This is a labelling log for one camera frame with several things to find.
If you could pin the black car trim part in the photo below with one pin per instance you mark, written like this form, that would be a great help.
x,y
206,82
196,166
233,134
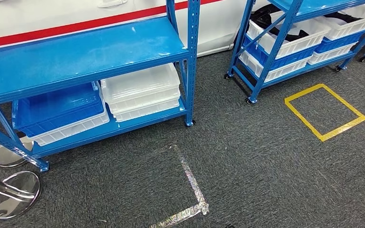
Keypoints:
x,y
343,17
264,19

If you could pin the translucent plastic bin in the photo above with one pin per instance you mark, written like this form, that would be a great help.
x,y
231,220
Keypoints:
x,y
144,105
138,81
148,114

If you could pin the silver floor tape strip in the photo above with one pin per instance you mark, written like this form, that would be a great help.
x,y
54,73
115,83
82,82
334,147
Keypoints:
x,y
192,185

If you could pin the white car with red stripe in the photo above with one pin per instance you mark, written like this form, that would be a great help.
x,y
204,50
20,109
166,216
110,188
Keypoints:
x,y
44,15

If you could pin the chrome stand with round base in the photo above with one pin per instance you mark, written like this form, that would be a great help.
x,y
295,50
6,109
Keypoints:
x,y
15,195
7,157

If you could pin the large white plastic bin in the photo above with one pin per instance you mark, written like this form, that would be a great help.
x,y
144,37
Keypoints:
x,y
302,44

